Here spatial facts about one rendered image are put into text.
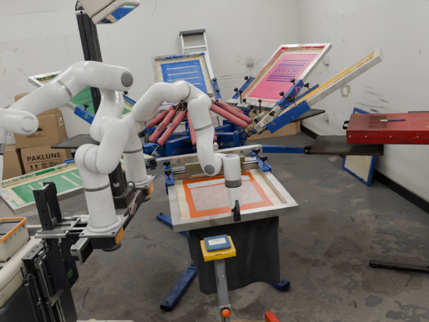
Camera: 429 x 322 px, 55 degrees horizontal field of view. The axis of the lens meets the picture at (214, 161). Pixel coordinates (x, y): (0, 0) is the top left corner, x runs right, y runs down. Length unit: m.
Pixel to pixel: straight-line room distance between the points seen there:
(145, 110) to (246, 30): 4.84
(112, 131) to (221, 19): 5.16
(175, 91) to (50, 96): 0.53
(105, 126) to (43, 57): 5.16
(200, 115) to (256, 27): 4.93
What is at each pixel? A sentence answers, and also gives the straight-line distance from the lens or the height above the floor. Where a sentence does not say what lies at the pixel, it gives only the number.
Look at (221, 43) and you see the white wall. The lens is 6.47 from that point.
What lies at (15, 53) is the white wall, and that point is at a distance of 6.66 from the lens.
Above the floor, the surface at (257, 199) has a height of 0.95.
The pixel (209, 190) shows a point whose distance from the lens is 2.25.
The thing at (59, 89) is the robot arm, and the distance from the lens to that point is 1.40.
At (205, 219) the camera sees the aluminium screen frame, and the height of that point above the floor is 0.99.
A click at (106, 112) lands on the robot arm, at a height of 1.55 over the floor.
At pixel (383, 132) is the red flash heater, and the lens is 2.69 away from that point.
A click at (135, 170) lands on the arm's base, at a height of 1.21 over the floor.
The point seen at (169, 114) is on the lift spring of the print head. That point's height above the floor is 1.21.
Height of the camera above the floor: 1.81
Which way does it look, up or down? 18 degrees down
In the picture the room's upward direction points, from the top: 6 degrees counter-clockwise
